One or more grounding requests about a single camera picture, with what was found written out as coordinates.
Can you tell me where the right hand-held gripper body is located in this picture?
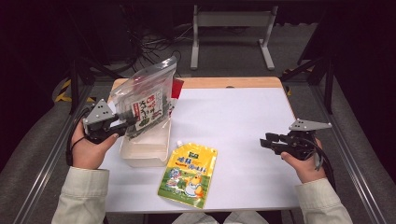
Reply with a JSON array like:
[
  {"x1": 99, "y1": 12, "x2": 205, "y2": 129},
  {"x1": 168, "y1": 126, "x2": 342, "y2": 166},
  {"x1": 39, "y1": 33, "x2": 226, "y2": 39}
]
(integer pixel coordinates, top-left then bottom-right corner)
[{"x1": 279, "y1": 119, "x2": 332, "y2": 161}]

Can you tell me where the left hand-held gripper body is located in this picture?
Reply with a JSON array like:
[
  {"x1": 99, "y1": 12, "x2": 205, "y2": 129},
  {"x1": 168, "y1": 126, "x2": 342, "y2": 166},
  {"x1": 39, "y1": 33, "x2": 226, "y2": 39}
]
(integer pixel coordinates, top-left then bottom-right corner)
[{"x1": 81, "y1": 98, "x2": 121, "y2": 145}]

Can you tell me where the white divided plastic container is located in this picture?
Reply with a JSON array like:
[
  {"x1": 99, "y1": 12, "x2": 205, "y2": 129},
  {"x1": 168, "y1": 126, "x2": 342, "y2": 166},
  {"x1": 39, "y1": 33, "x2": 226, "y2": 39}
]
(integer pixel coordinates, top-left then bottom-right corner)
[{"x1": 120, "y1": 92, "x2": 174, "y2": 168}]

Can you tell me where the clear bag of dried seaweed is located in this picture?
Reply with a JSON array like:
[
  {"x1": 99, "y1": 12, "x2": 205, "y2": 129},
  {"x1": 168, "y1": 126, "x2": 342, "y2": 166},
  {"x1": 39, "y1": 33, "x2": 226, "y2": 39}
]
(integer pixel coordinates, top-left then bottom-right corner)
[{"x1": 109, "y1": 55, "x2": 177, "y2": 141}]

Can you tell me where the red seasoning packet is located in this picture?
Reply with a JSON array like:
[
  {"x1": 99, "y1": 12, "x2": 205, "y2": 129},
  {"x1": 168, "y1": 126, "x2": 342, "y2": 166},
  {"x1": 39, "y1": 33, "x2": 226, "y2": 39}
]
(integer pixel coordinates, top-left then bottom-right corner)
[{"x1": 169, "y1": 77, "x2": 185, "y2": 108}]

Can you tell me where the person's right hand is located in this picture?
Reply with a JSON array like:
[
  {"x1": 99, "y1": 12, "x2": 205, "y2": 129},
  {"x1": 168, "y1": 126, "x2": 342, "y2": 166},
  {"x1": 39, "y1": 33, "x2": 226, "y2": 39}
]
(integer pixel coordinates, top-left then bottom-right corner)
[{"x1": 279, "y1": 138, "x2": 328, "y2": 185}]

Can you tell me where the person's left hand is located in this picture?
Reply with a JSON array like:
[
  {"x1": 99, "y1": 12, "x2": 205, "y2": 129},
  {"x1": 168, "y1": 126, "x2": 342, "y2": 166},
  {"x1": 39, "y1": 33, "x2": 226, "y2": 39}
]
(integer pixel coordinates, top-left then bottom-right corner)
[{"x1": 70, "y1": 119, "x2": 120, "y2": 171}]

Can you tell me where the black metal stand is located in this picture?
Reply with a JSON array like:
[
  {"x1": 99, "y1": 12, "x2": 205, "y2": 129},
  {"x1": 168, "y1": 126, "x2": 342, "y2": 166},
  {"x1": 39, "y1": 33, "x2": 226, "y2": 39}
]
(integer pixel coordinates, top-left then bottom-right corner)
[
  {"x1": 279, "y1": 8, "x2": 337, "y2": 116},
  {"x1": 66, "y1": 8, "x2": 125, "y2": 116}
]

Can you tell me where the white table mat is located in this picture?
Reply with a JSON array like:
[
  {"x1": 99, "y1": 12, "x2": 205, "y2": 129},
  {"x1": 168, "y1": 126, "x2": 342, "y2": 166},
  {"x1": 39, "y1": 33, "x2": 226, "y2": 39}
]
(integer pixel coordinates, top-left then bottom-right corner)
[{"x1": 99, "y1": 87, "x2": 303, "y2": 214}]

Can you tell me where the yellow black floor tape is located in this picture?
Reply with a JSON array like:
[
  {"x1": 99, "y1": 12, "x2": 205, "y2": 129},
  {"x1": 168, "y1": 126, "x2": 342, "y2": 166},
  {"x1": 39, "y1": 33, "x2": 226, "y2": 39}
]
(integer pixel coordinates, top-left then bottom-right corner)
[{"x1": 54, "y1": 78, "x2": 97, "y2": 104}]

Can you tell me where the person's right leg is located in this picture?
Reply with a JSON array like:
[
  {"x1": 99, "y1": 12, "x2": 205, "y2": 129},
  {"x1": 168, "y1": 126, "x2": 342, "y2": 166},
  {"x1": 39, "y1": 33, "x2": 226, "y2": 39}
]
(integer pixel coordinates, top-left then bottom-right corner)
[{"x1": 222, "y1": 210, "x2": 283, "y2": 224}]

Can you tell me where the person's leg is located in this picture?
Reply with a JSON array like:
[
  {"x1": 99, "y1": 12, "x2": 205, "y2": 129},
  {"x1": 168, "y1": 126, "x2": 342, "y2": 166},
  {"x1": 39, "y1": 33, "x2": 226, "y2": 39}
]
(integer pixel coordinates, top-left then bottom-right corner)
[
  {"x1": 171, "y1": 212, "x2": 219, "y2": 224},
  {"x1": 222, "y1": 210, "x2": 283, "y2": 224}
]

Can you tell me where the yellow spouted seasoning pouch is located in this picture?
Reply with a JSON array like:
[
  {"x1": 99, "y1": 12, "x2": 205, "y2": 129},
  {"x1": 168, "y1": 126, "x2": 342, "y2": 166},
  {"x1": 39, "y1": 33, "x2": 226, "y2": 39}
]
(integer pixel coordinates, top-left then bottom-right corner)
[{"x1": 157, "y1": 140, "x2": 219, "y2": 210}]

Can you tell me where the person's left leg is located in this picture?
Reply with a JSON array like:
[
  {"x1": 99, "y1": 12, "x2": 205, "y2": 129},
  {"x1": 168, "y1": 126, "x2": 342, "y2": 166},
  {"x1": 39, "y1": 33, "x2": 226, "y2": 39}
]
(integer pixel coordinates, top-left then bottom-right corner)
[{"x1": 171, "y1": 212, "x2": 219, "y2": 224}]

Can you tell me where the white metal stand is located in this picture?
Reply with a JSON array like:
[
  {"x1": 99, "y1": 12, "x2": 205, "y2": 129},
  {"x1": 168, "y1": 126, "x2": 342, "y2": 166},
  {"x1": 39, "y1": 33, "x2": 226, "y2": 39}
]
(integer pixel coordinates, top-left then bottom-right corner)
[{"x1": 190, "y1": 4, "x2": 279, "y2": 71}]

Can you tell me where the right hand-held gripper cable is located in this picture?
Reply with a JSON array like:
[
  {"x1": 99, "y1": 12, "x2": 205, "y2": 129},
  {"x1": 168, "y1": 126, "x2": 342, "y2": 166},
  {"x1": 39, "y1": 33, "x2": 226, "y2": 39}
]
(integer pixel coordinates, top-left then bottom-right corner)
[{"x1": 303, "y1": 136, "x2": 338, "y2": 191}]

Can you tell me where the hand-held gripper cable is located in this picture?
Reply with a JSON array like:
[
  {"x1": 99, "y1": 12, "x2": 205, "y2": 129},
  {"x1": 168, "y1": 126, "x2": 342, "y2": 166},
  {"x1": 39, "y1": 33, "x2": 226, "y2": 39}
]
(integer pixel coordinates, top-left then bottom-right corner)
[
  {"x1": 64, "y1": 105, "x2": 94, "y2": 167},
  {"x1": 303, "y1": 136, "x2": 338, "y2": 191}
]

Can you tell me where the left hand-held gripper cable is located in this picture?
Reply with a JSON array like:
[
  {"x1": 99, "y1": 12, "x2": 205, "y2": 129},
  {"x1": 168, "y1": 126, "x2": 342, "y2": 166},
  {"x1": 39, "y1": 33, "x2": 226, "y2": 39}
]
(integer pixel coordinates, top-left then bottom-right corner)
[{"x1": 64, "y1": 105, "x2": 94, "y2": 167}]

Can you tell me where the aluminium frame rail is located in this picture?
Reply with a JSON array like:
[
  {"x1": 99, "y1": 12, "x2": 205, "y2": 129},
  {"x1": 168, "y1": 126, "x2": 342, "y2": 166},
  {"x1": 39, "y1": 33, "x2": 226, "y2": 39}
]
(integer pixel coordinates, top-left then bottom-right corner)
[
  {"x1": 12, "y1": 83, "x2": 94, "y2": 224},
  {"x1": 309, "y1": 83, "x2": 389, "y2": 224}
]

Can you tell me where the tangle of black floor cables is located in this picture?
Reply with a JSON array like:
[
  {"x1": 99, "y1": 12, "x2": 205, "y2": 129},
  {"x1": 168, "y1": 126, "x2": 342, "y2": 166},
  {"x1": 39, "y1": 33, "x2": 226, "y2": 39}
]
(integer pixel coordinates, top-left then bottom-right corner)
[{"x1": 124, "y1": 24, "x2": 194, "y2": 78}]

